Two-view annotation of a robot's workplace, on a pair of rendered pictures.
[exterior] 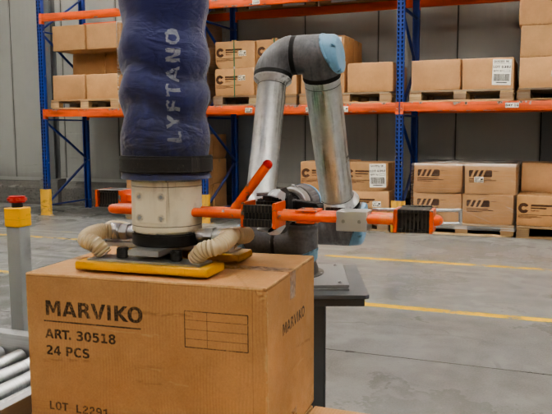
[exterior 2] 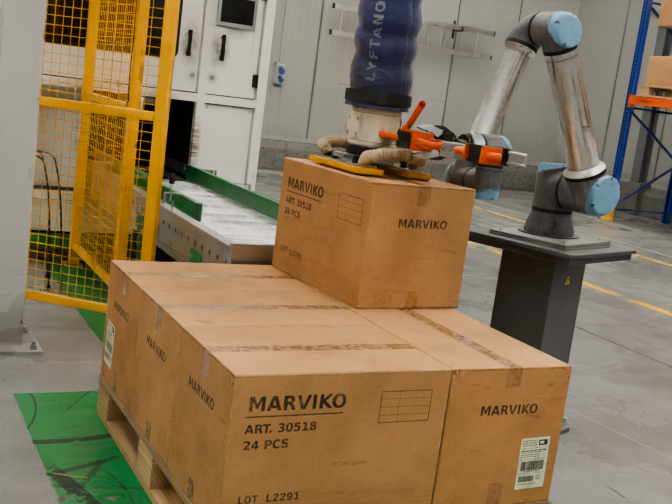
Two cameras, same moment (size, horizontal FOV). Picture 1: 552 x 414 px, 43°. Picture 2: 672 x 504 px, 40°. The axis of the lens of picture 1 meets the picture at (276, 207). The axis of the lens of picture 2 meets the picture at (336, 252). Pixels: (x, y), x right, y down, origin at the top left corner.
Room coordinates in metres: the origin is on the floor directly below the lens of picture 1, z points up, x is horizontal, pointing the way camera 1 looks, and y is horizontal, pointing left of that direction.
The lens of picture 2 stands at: (-0.78, -1.77, 1.21)
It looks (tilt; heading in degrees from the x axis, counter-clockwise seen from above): 10 degrees down; 41
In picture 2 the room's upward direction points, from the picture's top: 8 degrees clockwise
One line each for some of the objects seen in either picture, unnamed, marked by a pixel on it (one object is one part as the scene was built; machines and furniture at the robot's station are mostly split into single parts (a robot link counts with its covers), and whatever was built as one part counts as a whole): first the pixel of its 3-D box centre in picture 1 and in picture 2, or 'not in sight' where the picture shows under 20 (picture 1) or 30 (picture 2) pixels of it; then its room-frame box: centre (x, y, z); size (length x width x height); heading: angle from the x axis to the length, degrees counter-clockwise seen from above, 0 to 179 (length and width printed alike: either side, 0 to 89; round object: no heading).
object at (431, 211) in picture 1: (415, 219); (482, 154); (1.49, -0.30, 1.08); 0.08 x 0.07 x 0.05; 72
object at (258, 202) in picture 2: not in sight; (240, 191); (2.63, 1.91, 0.60); 1.60 x 0.10 x 0.09; 69
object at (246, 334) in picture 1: (179, 341); (368, 229); (1.70, 0.25, 0.74); 0.60 x 0.40 x 0.40; 73
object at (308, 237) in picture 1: (297, 241); (485, 182); (1.91, -0.06, 0.96); 0.12 x 0.09 x 0.12; 72
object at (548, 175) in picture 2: not in sight; (557, 185); (2.41, -0.06, 0.96); 0.17 x 0.15 x 0.18; 72
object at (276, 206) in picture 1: (263, 213); (414, 140); (1.61, 0.03, 1.08); 0.10 x 0.08 x 0.06; 162
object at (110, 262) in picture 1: (149, 259); (345, 160); (1.59, 0.30, 0.98); 0.34 x 0.10 x 0.05; 72
